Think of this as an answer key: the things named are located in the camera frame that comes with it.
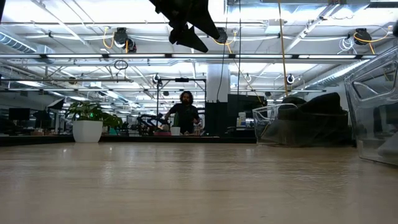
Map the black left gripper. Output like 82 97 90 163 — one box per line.
149 0 221 53

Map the dark grey cap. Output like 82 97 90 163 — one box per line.
298 92 348 116
261 113 353 147
277 96 308 121

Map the clear plastic bin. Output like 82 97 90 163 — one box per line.
251 103 355 147
343 45 398 166

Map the light grey cap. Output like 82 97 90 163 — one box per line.
377 132 398 158

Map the long ceiling light strip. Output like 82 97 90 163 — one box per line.
0 53 379 60

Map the person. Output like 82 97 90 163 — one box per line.
163 90 201 135

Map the black cabinet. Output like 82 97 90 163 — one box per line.
204 101 229 137

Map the green plant in white pot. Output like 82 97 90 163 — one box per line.
64 101 124 144

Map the small black monitor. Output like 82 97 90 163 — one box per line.
8 108 31 121

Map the black hanging cable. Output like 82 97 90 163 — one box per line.
216 0 229 103
238 0 242 94

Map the black tube stand frame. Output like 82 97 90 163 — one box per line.
156 77 208 118

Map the thick yellow cable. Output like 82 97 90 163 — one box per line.
277 0 290 98

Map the silver ventilation duct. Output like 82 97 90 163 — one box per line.
306 58 374 90
0 30 56 55

